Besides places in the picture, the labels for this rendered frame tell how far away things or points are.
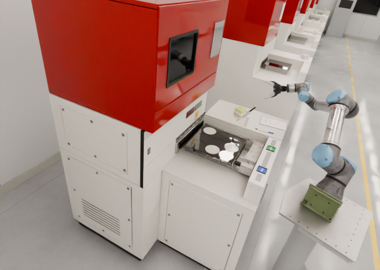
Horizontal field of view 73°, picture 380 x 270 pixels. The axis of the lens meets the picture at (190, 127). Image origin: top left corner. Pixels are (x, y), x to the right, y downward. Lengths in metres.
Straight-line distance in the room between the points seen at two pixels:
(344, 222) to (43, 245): 2.12
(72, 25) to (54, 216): 1.72
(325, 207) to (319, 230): 0.13
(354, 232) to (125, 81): 1.46
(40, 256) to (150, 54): 1.80
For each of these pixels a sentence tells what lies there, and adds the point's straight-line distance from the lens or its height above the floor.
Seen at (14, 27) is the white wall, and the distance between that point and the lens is 2.52.
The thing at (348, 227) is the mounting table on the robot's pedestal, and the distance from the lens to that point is 1.77.
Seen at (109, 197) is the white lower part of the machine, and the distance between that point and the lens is 1.87.
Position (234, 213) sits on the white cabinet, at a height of 0.73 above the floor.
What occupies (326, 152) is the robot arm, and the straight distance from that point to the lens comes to 1.58.
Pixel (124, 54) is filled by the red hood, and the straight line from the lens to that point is 1.23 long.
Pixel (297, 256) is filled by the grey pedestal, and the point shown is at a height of 0.43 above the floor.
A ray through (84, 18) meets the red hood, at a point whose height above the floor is 1.70.
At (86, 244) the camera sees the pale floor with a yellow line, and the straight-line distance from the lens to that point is 2.38.
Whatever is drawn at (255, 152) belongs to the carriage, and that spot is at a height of 0.88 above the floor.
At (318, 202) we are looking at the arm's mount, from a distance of 1.69.
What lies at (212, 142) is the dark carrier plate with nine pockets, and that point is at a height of 0.90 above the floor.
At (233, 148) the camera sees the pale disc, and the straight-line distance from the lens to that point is 1.84.
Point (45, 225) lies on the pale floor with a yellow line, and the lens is 2.59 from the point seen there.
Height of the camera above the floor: 1.95
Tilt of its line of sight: 32 degrees down
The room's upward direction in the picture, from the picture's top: 7 degrees clockwise
